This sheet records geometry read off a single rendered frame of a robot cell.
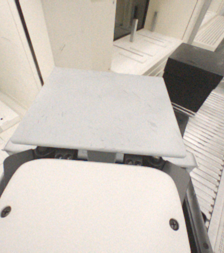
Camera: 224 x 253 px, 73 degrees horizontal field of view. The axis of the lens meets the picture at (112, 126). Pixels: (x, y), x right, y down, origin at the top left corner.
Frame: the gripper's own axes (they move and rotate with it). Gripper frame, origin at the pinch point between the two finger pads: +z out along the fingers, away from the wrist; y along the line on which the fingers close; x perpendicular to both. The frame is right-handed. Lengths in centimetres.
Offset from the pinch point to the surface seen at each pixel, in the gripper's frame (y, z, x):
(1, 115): -41, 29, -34
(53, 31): -11.6, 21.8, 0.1
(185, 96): 44, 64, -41
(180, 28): 57, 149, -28
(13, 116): -37, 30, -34
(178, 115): 34, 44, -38
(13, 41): -25.4, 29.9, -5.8
